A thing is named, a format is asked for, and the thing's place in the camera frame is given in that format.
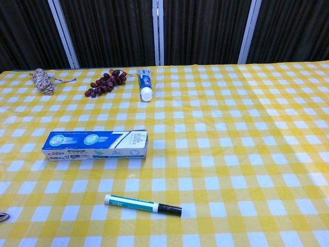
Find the blue white toothpaste box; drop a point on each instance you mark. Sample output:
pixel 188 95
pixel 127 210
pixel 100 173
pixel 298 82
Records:
pixel 90 144

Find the blue white toothpaste tube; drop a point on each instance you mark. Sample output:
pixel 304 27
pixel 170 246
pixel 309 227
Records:
pixel 145 82

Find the dark red grape bunch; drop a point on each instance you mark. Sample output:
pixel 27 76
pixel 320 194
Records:
pixel 105 83

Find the yellow white checkered tablecloth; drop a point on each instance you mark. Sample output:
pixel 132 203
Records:
pixel 231 154

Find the white green marker pen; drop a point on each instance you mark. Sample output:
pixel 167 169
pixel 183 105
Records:
pixel 133 203

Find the metal spoon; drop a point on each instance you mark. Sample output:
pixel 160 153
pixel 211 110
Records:
pixel 3 217

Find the white partition frame post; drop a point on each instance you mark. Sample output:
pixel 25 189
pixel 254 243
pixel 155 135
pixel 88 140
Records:
pixel 64 36
pixel 249 31
pixel 158 31

